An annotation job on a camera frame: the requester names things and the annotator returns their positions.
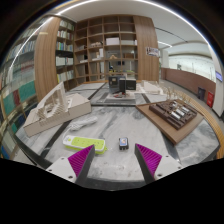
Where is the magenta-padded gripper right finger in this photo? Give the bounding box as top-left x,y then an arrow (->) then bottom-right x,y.
134,143 -> 184,185

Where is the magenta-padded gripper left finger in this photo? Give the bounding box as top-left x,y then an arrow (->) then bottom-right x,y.
45,144 -> 97,188

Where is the small grey charger block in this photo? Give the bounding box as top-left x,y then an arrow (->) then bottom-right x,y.
118,136 -> 130,151

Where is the green and white power strip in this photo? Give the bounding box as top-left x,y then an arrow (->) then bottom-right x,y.
62,134 -> 108,156

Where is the white architectural building model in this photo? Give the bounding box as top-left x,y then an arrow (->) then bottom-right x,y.
22,81 -> 93,138

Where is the dark model on wooden board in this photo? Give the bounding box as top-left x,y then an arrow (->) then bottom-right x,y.
135,98 -> 205,146

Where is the grey model base board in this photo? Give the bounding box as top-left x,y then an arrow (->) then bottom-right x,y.
91,90 -> 148,107

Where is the small white architectural model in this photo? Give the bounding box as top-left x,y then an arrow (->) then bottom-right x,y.
139,79 -> 165,96

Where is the dark bin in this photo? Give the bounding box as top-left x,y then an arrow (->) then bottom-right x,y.
197,87 -> 207,101

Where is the red bin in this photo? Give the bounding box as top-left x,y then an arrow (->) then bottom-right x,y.
206,91 -> 215,108

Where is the short ceiling light strip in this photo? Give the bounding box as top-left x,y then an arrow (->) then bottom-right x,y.
157,40 -> 173,49

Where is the wooden cubby shelf unit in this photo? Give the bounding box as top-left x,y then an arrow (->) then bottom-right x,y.
73,14 -> 140,85

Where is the long curved ceiling light strip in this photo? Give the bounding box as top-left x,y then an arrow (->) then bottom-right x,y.
54,0 -> 215,52

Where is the book-filled wall shelf unit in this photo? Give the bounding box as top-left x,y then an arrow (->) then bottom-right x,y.
54,18 -> 77,92
0,16 -> 45,158

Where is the wall-mounted screen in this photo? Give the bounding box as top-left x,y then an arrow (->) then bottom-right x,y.
215,70 -> 224,83

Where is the wall poster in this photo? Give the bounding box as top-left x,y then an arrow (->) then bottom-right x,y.
145,46 -> 160,58

